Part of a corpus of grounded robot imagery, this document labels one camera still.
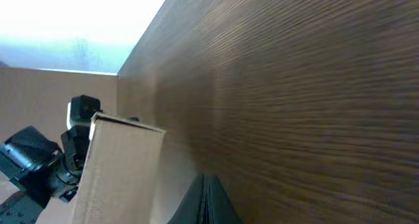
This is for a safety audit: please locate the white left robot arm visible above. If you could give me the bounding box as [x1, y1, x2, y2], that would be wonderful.
[1, 126, 90, 224]

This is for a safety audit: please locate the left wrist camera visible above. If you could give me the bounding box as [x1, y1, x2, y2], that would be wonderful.
[66, 95, 102, 130]

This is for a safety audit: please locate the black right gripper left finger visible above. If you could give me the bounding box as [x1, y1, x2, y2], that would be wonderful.
[168, 175, 204, 224]

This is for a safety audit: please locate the brown cardboard box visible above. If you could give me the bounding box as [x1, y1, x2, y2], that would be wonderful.
[71, 113, 196, 224]

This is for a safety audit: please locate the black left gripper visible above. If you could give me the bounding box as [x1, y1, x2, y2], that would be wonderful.
[61, 125, 90, 177]

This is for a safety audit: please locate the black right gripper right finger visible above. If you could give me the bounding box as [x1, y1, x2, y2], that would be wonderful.
[205, 176, 243, 224]

